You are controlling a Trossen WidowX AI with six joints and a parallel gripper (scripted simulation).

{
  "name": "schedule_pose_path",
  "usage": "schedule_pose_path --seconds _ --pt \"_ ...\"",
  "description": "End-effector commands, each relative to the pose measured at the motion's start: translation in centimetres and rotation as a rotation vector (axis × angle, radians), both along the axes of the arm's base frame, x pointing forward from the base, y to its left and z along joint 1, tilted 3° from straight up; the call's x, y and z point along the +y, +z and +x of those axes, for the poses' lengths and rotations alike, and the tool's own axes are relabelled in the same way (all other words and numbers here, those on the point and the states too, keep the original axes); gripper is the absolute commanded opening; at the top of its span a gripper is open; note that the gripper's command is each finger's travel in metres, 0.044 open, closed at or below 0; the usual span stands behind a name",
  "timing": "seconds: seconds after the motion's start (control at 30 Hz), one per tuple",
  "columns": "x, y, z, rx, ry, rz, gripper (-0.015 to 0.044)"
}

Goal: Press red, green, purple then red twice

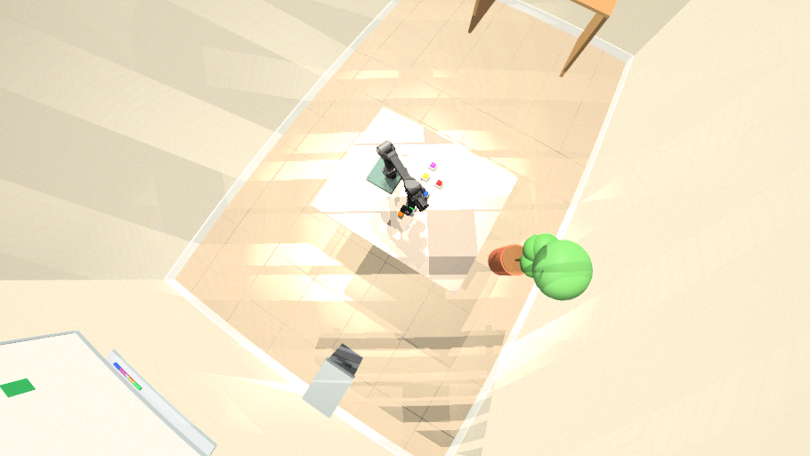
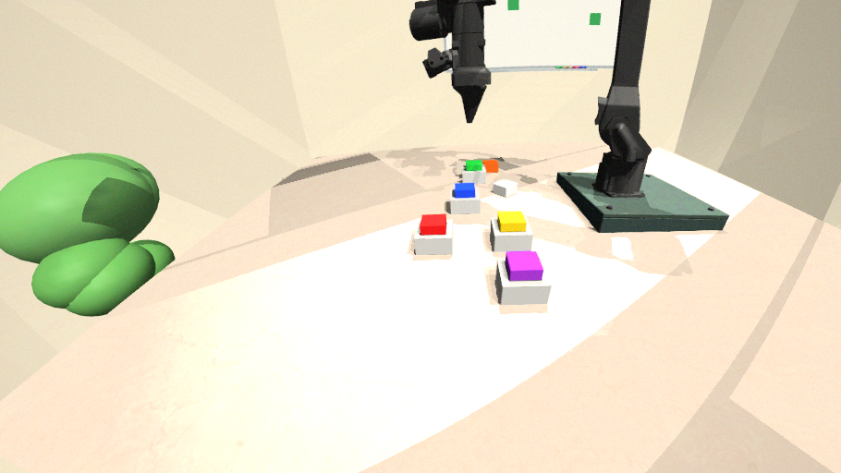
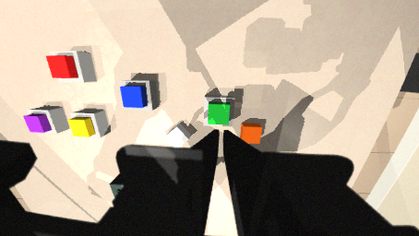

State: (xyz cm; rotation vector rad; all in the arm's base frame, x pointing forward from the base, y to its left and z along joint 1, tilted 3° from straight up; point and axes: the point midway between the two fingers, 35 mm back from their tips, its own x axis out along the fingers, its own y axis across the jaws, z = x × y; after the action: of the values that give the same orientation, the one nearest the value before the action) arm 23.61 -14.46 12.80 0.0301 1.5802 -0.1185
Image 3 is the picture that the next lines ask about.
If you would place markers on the red button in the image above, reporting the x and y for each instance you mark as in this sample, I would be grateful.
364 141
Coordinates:
72 66

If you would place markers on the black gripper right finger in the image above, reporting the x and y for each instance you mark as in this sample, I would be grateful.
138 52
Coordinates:
250 173

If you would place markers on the orange block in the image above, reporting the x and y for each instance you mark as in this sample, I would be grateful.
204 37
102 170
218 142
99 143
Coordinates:
251 133

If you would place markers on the purple button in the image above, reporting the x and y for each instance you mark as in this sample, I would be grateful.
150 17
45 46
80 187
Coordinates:
46 120

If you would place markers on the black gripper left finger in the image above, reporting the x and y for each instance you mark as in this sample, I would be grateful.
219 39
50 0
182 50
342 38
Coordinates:
185 166

